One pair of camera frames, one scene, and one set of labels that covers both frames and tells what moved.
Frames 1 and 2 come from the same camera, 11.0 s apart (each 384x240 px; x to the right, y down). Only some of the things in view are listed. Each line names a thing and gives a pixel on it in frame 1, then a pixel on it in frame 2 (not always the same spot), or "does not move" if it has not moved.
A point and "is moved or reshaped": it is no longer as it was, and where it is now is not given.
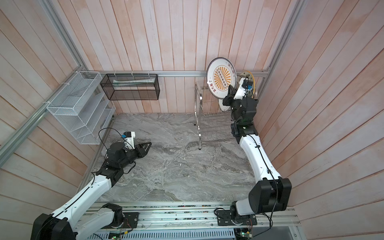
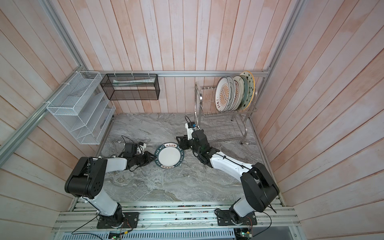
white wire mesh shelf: (84, 107) does not move
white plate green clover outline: (224, 108) is moved or reshaped
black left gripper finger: (140, 146) -> (150, 156)
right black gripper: (230, 100) -> (183, 144)
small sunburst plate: (220, 74) is moved or reshaped
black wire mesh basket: (131, 87) does not move
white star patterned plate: (244, 74) does not move
